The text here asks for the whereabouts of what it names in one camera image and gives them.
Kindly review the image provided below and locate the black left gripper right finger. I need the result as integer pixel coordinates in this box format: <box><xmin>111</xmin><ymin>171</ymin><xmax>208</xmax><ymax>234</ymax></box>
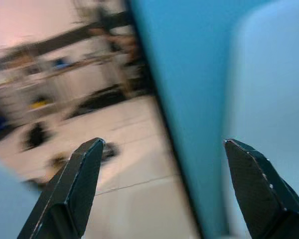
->
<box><xmin>223</xmin><ymin>138</ymin><xmax>299</xmax><ymax>239</ymax></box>

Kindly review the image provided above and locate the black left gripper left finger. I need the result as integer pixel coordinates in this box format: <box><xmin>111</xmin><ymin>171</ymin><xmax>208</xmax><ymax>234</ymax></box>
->
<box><xmin>16</xmin><ymin>137</ymin><xmax>106</xmax><ymax>239</ymax></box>

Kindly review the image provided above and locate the black bag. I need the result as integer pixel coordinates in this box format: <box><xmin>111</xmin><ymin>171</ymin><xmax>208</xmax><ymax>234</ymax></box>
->
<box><xmin>21</xmin><ymin>122</ymin><xmax>54</xmax><ymax>151</ymax></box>

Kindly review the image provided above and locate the long low black object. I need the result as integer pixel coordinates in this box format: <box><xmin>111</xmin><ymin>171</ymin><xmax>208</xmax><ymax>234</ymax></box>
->
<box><xmin>64</xmin><ymin>84</ymin><xmax>132</xmax><ymax>119</ymax></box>

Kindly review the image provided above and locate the yellow item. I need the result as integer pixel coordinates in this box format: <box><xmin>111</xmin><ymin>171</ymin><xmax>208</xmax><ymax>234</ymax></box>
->
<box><xmin>29</xmin><ymin>97</ymin><xmax>50</xmax><ymax>110</ymax></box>

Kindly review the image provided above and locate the cluttered shelving unit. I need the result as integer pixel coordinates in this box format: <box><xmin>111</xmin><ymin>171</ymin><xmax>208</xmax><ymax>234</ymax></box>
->
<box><xmin>0</xmin><ymin>4</ymin><xmax>150</xmax><ymax>145</ymax></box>

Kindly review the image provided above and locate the small blue item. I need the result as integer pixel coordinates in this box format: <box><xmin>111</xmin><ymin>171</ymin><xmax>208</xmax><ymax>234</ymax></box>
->
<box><xmin>51</xmin><ymin>57</ymin><xmax>68</xmax><ymax>68</ymax></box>

